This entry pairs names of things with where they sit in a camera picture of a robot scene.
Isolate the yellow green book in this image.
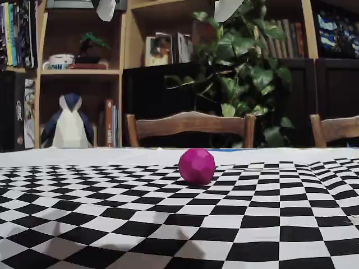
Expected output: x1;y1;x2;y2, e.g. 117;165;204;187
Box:
7;2;15;67

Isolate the pink faceted ball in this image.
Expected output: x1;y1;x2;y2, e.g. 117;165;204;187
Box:
178;147;217;185

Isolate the blue starry painting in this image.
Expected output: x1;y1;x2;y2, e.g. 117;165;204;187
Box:
316;10;359;59

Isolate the white illustrated game box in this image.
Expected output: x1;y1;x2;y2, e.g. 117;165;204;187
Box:
24;78;37;149

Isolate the plain black cabinet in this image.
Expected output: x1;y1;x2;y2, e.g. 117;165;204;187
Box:
123;63;208;148

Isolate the green bonsai model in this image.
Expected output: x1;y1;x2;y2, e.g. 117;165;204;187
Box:
74;31;112;64

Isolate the white photo card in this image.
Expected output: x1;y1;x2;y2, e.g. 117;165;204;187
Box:
176;32;194;64

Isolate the reddish flat tray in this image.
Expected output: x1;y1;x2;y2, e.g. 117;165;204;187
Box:
67;63;109;71

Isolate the white mug with face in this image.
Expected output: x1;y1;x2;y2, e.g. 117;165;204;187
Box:
42;54;76;71

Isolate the dark framed screen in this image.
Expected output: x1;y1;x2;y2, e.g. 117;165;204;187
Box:
46;0;128;12

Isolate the black tall book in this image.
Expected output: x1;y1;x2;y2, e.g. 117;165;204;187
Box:
26;0;39;69

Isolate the dark cabinet with doors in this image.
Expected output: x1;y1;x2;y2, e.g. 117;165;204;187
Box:
277;58;359;148

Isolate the blue white paper penguin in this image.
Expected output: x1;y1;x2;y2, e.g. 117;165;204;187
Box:
40;93;95;149

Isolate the wood framed photo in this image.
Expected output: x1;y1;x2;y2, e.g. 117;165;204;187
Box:
144;35;173;67

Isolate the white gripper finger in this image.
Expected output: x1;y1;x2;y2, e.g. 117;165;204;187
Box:
214;0;245;23
96;0;116;22

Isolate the black white checkerboard sheet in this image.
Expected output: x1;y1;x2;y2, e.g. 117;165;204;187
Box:
0;147;359;269

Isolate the thin blue book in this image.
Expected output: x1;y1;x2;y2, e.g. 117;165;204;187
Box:
113;105;121;148

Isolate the black game box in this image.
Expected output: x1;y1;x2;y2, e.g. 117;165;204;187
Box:
0;71;26;152

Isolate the reddish brown hardcover book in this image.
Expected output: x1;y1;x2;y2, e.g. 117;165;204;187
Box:
294;22;306;59

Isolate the orange book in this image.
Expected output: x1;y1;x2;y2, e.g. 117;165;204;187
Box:
105;98;114;148

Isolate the brown wooden chair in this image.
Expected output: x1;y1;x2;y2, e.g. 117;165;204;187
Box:
125;111;256;149
310;113;359;149

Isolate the green leafy pothos plant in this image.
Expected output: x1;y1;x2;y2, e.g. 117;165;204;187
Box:
164;0;295;148

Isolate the dark red plant pot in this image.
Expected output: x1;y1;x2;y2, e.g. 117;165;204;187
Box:
192;20;218;41

